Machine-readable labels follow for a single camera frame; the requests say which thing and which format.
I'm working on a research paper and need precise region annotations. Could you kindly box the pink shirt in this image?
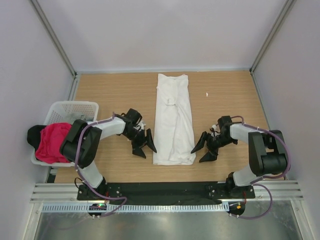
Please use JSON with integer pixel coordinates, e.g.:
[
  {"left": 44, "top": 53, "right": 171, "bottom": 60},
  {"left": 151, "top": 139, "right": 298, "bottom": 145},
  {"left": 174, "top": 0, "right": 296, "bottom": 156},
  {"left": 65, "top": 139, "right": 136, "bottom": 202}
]
[{"left": 35, "top": 122, "right": 72, "bottom": 164}]

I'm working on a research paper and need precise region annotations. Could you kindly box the aluminium frame post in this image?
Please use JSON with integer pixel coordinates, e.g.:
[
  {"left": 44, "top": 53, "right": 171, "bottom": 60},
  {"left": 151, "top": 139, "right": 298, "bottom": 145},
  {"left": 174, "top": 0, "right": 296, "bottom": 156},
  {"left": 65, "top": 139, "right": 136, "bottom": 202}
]
[
  {"left": 249, "top": 0, "right": 298, "bottom": 75},
  {"left": 30, "top": 0, "right": 78, "bottom": 76}
]

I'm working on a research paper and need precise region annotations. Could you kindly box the white t shirt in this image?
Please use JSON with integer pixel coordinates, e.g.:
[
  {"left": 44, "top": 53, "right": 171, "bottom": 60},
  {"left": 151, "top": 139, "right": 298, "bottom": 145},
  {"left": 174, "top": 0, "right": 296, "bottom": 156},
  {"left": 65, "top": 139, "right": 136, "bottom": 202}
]
[{"left": 152, "top": 73, "right": 196, "bottom": 166}]

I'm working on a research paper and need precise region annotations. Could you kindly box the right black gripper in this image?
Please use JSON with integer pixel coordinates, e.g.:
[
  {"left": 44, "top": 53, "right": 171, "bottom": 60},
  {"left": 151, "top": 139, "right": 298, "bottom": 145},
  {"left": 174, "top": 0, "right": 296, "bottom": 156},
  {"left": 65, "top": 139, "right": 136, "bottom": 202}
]
[{"left": 191, "top": 131, "right": 237, "bottom": 163}]

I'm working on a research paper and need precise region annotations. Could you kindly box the right aluminium frame post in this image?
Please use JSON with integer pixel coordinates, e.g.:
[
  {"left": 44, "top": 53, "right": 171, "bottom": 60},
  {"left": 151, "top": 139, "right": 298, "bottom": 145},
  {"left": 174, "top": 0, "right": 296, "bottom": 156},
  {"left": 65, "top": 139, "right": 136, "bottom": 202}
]
[{"left": 249, "top": 0, "right": 298, "bottom": 75}]

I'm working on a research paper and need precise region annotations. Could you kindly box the white laundry basket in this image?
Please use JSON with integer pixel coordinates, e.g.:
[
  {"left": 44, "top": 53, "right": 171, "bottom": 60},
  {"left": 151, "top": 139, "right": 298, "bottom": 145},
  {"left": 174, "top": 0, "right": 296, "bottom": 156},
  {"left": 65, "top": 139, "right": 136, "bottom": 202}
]
[{"left": 31, "top": 101, "right": 99, "bottom": 167}]

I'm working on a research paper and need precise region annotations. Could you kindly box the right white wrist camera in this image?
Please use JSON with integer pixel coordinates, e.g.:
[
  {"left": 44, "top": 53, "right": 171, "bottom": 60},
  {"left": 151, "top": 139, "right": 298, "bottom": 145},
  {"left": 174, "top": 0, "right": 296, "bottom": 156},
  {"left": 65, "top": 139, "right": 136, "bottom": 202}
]
[{"left": 209, "top": 124, "right": 220, "bottom": 137}]

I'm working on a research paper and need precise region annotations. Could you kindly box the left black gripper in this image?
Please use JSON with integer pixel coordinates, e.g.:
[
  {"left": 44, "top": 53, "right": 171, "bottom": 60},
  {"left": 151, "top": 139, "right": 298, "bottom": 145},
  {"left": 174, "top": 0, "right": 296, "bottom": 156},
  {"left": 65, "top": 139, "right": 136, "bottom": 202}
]
[{"left": 123, "top": 128, "right": 157, "bottom": 158}]

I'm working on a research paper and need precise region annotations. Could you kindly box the slotted cable duct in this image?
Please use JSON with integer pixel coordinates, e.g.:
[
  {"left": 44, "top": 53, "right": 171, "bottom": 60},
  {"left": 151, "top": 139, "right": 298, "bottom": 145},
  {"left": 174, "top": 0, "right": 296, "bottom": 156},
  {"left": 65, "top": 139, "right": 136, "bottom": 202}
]
[{"left": 41, "top": 202, "right": 229, "bottom": 213}]

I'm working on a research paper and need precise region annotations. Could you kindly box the left aluminium frame post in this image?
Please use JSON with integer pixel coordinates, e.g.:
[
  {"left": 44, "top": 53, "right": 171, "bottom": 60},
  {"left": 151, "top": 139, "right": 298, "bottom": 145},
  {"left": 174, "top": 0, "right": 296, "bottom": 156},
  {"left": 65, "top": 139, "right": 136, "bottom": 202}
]
[{"left": 30, "top": 0, "right": 78, "bottom": 76}]

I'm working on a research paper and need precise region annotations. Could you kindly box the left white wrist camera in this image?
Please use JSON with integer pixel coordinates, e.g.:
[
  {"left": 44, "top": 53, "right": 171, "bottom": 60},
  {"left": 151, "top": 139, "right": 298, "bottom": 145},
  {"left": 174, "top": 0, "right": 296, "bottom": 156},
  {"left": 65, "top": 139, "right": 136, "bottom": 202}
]
[{"left": 134, "top": 120, "right": 146, "bottom": 134}]

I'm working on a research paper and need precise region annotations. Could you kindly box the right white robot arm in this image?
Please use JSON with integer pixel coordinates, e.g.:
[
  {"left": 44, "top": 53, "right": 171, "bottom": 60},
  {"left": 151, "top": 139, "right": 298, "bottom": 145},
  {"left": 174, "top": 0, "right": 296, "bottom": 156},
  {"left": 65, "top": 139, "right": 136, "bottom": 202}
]
[{"left": 191, "top": 115, "right": 291, "bottom": 199}]

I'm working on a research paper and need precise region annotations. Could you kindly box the black shirt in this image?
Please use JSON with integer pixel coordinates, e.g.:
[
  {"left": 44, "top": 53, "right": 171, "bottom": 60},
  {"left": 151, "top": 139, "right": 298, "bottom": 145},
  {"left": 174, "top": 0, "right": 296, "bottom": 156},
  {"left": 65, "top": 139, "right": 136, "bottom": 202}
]
[{"left": 26, "top": 125, "right": 46, "bottom": 151}]

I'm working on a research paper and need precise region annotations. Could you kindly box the aluminium rail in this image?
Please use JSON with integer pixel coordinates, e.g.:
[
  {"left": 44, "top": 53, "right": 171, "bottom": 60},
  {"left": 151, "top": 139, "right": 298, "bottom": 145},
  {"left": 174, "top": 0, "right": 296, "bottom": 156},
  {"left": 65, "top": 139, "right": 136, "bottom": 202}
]
[{"left": 30, "top": 180, "right": 304, "bottom": 203}]

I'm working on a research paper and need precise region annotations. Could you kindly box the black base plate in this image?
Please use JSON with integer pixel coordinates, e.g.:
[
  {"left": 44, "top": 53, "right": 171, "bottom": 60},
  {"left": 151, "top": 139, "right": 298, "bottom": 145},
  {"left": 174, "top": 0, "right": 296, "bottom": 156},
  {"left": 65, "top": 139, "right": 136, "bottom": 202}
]
[{"left": 76, "top": 181, "right": 256, "bottom": 206}]

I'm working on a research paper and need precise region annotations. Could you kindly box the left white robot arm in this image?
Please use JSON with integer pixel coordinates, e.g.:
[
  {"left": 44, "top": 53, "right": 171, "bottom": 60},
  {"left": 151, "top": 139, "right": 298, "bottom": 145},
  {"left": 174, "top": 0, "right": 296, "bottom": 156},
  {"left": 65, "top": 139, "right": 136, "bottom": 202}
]
[{"left": 59, "top": 108, "right": 157, "bottom": 200}]

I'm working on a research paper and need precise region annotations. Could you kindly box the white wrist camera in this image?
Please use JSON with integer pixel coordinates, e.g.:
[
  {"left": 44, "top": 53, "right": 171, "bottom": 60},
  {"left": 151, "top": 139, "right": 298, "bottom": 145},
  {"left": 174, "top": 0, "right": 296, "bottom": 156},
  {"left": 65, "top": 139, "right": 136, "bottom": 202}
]
[
  {"left": 134, "top": 120, "right": 146, "bottom": 134},
  {"left": 209, "top": 124, "right": 220, "bottom": 137}
]

